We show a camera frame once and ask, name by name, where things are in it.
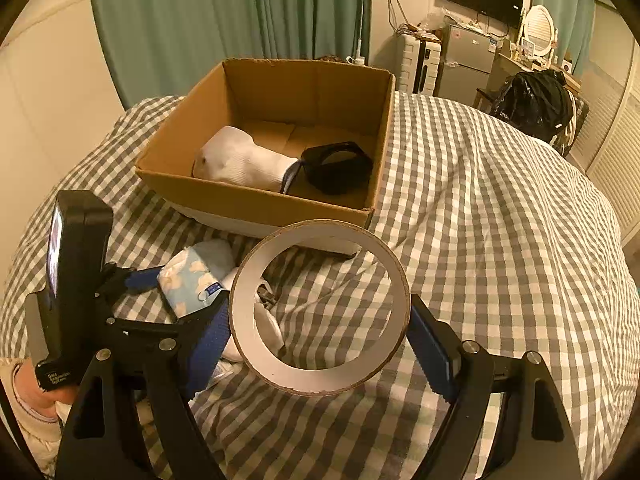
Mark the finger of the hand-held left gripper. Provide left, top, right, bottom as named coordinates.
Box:
left=105, top=294, right=231, bottom=343
left=102, top=264, right=162, bottom=297

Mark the white standing pole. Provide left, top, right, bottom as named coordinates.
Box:
left=349, top=0, right=367, bottom=67

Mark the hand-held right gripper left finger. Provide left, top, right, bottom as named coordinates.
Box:
left=55, top=300, right=233, bottom=480

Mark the white sock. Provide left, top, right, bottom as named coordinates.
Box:
left=192, top=126, right=304, bottom=194

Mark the cloud print tissue pack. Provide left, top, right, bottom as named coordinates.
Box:
left=156, top=240, right=236, bottom=323

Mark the white louvered wardrobe door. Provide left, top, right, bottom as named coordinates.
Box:
left=569, top=45, right=640, bottom=247

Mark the hanging wall cable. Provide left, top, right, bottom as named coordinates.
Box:
left=385, top=0, right=417, bottom=32

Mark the wide green curtain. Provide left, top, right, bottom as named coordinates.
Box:
left=85, top=0, right=374, bottom=107

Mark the white oval mirror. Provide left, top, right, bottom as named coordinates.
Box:
left=520, top=5, right=559, bottom=59

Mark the cardboard tape roll core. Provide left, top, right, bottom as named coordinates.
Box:
left=229, top=220, right=412, bottom=397

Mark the black bag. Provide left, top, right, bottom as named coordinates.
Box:
left=492, top=70, right=576, bottom=142

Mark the white suitcase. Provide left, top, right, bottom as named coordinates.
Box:
left=395, top=32, right=444, bottom=95

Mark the wooden dressing table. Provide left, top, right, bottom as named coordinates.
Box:
left=492, top=50, right=584, bottom=95

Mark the grey checked bed sheet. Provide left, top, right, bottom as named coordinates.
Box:
left=0, top=92, right=629, bottom=480

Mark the brown cardboard box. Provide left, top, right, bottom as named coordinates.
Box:
left=135, top=57, right=397, bottom=257

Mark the silver fridge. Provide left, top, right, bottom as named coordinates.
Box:
left=433, top=24, right=502, bottom=107

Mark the person's left forearm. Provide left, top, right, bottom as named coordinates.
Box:
left=0, top=357, right=76, bottom=477

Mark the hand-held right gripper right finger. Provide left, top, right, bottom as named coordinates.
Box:
left=406, top=294, right=583, bottom=480

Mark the white crumpled cloth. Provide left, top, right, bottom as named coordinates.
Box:
left=220, top=266, right=287, bottom=362

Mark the narrow green curtain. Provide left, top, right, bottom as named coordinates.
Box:
left=531, top=0, right=597, bottom=77

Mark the black strap band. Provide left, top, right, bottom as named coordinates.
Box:
left=299, top=141, right=374, bottom=197

